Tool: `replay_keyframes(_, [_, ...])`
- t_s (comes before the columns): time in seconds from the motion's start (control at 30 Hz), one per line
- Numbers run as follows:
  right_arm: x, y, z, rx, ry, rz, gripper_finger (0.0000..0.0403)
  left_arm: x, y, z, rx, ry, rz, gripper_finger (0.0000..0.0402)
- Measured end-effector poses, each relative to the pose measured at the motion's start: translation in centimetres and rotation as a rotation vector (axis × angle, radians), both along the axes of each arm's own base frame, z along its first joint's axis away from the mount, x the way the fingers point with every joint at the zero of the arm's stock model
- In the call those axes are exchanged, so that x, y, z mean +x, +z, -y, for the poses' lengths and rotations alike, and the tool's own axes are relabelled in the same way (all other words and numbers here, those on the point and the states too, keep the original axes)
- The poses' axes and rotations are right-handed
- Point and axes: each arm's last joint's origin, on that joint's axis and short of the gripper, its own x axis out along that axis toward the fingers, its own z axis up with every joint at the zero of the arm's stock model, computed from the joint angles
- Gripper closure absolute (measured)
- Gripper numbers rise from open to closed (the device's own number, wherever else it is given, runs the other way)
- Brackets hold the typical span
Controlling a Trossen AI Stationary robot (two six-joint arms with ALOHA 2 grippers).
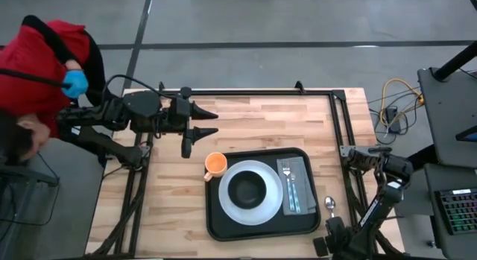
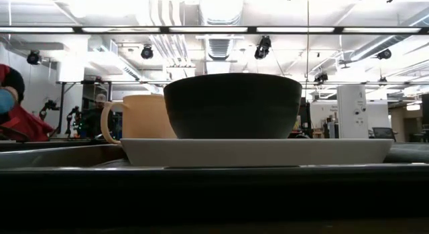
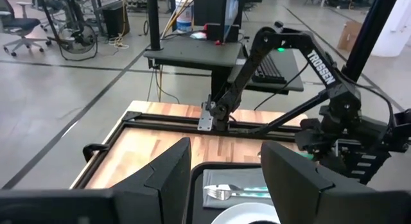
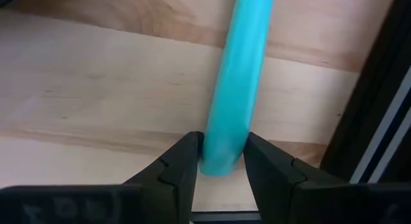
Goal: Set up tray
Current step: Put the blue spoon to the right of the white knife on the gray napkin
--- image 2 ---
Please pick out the black metal frame stand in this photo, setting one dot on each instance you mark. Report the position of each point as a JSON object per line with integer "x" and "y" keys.
{"x": 83, "y": 82}

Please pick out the black ceiling spotlight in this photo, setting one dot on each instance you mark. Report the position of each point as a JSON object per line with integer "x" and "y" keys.
{"x": 321, "y": 78}
{"x": 384, "y": 54}
{"x": 263, "y": 48}
{"x": 33, "y": 57}
{"x": 146, "y": 52}

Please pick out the grey office chair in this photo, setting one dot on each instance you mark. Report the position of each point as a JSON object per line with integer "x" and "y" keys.
{"x": 383, "y": 132}

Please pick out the black bowl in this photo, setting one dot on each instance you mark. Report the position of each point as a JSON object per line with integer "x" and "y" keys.
{"x": 233, "y": 106}

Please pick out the white plate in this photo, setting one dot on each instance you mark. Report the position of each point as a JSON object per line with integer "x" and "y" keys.
{"x": 256, "y": 151}

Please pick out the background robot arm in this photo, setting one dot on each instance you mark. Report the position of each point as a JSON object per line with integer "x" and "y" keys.
{"x": 73, "y": 118}
{"x": 48, "y": 108}

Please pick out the silver ceiling duct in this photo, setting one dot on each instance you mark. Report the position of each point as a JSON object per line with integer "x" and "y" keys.
{"x": 219, "y": 12}

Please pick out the white pillar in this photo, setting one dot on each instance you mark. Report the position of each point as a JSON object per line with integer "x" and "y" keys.
{"x": 352, "y": 111}

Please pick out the overhead light bar frame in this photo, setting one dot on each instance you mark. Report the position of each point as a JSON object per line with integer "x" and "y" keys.
{"x": 207, "y": 29}

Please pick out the person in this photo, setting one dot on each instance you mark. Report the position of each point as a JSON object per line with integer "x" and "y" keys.
{"x": 23, "y": 123}
{"x": 95, "y": 118}

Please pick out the beige mug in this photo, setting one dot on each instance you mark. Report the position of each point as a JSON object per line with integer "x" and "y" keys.
{"x": 144, "y": 116}

